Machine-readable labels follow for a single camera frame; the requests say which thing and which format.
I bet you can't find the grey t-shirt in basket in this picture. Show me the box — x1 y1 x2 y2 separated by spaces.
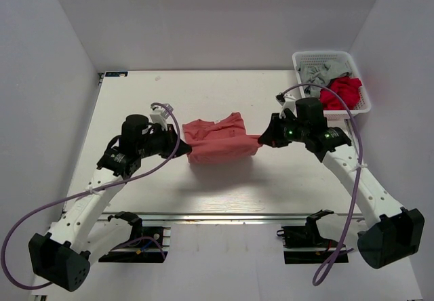
296 60 352 98

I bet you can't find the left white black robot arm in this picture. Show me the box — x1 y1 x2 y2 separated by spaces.
28 115 192 292

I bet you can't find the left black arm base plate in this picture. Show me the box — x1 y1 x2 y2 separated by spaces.
98 226 171 264

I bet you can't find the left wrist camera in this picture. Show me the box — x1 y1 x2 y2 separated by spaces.
150 102 173 131

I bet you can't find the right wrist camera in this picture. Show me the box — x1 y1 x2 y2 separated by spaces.
275 93 297 118

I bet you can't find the salmon red t-shirt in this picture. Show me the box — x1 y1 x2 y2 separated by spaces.
182 112 262 165

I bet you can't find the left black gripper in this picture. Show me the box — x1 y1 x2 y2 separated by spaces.
138 123 192 159

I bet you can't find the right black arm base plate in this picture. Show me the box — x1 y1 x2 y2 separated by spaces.
276 226 338 265

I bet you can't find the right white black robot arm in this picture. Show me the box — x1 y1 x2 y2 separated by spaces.
258 94 425 269

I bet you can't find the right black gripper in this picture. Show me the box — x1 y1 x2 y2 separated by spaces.
259 112 309 148

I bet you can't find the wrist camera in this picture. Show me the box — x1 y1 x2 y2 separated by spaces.
150 102 173 131
275 93 297 118

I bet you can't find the bright red t-shirt in basket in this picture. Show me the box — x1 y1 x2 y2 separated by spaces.
319 77 362 111

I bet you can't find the white plastic laundry basket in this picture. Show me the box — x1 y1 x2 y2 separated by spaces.
292 50 371 121

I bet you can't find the blue table label sticker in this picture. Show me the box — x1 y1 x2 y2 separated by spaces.
104 71 128 77

